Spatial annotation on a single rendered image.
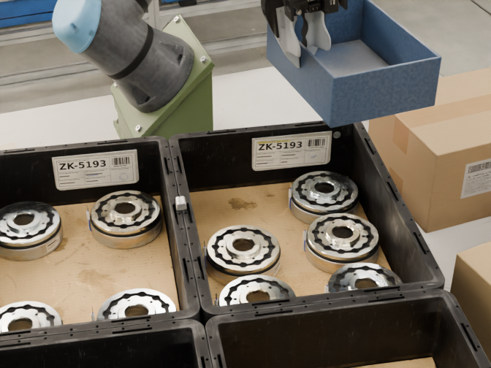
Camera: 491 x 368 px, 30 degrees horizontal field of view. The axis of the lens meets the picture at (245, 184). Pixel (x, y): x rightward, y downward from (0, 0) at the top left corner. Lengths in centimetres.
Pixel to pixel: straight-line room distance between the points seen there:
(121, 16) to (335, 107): 56
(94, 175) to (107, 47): 27
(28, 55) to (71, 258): 245
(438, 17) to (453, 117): 243
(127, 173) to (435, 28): 266
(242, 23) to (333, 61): 262
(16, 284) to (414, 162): 68
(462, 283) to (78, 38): 74
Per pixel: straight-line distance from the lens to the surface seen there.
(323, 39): 114
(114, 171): 140
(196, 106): 165
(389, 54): 127
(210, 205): 140
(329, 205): 136
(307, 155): 143
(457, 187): 156
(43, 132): 186
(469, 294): 124
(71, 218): 140
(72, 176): 140
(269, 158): 142
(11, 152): 138
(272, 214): 138
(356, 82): 112
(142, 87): 162
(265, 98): 193
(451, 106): 163
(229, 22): 389
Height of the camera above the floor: 167
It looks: 35 degrees down
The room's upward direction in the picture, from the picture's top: straight up
